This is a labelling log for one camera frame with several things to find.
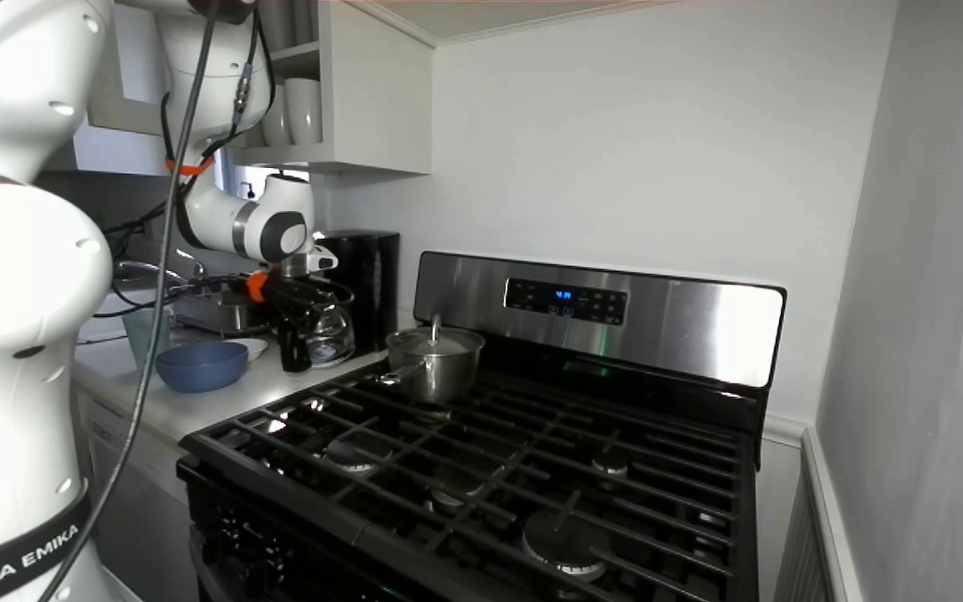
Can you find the black coffee maker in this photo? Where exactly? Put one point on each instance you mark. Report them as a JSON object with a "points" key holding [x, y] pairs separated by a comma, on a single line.
{"points": [[368, 285]]}

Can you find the oval gas burner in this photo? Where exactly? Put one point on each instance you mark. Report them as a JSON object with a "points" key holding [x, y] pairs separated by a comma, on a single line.
{"points": [[449, 489]]}

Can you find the blue bowl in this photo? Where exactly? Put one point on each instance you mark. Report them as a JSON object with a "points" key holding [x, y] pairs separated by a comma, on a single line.
{"points": [[202, 367]]}

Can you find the stainless steel saucepan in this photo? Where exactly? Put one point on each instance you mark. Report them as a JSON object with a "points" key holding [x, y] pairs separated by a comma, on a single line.
{"points": [[444, 378]]}

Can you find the teal cup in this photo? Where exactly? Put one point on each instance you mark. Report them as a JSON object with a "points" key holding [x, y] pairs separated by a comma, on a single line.
{"points": [[141, 335]]}

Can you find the small round gas burner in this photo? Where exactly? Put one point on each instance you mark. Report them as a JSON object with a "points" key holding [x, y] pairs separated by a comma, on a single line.
{"points": [[614, 469]]}

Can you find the stainless steel pan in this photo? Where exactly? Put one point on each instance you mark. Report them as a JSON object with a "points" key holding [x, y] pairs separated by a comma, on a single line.
{"points": [[215, 309]]}

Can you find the large round gas burner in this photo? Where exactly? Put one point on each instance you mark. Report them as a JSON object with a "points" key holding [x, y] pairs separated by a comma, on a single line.
{"points": [[567, 547]]}

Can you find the white wall cabinet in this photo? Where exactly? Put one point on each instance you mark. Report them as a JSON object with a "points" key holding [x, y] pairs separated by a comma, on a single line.
{"points": [[376, 94]]}

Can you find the black cast iron stove grate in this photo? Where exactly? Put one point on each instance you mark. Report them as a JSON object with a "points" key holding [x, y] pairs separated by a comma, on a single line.
{"points": [[635, 514], [316, 418], [469, 469]]}

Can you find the stainless steel gas stove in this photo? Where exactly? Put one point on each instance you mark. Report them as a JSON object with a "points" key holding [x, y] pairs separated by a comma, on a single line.
{"points": [[670, 321]]}

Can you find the white mug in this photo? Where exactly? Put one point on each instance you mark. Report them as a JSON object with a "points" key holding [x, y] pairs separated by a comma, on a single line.
{"points": [[271, 122], [302, 108]]}

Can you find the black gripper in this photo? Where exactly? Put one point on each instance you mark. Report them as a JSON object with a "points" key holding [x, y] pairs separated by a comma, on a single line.
{"points": [[298, 292]]}

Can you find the white base cabinet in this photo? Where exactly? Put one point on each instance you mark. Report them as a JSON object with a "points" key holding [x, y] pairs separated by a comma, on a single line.
{"points": [[135, 502]]}

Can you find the orange tape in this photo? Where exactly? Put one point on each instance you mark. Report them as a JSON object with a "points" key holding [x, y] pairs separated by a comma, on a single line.
{"points": [[255, 285], [185, 167]]}

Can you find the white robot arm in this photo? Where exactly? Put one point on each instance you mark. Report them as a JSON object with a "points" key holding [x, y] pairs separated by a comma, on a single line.
{"points": [[14, 254]]}

